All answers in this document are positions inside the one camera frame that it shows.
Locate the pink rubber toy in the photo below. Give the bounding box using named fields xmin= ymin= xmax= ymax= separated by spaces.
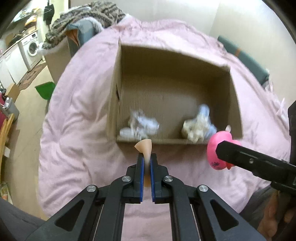
xmin=207 ymin=131 xmax=242 ymax=171

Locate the cream scrunchie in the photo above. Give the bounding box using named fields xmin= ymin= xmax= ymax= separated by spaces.
xmin=181 ymin=117 xmax=211 ymax=144

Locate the light blue plush toy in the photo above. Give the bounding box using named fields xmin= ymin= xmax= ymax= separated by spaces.
xmin=197 ymin=104 xmax=217 ymax=141

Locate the light blue white soft toy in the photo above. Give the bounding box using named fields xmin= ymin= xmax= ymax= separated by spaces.
xmin=119 ymin=110 xmax=160 ymax=141

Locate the pink bed blanket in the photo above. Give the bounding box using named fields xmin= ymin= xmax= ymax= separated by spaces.
xmin=39 ymin=15 xmax=290 ymax=240

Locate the teal sofa cushion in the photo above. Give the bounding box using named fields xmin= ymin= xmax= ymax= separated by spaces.
xmin=217 ymin=36 xmax=269 ymax=86

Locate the brown cardboard box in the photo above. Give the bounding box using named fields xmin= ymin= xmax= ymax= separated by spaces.
xmin=106 ymin=43 xmax=243 ymax=145

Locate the red suitcase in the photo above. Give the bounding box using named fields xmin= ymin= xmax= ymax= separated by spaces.
xmin=0 ymin=93 xmax=7 ymax=128

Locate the white washing machine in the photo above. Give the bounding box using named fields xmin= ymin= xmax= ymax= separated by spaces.
xmin=18 ymin=30 xmax=42 ymax=72

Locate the teal armchair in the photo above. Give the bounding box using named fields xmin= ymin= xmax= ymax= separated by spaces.
xmin=65 ymin=17 xmax=104 ymax=57

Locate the grey patterned knit blanket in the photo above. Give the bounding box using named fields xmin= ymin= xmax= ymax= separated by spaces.
xmin=41 ymin=1 xmax=125 ymax=51

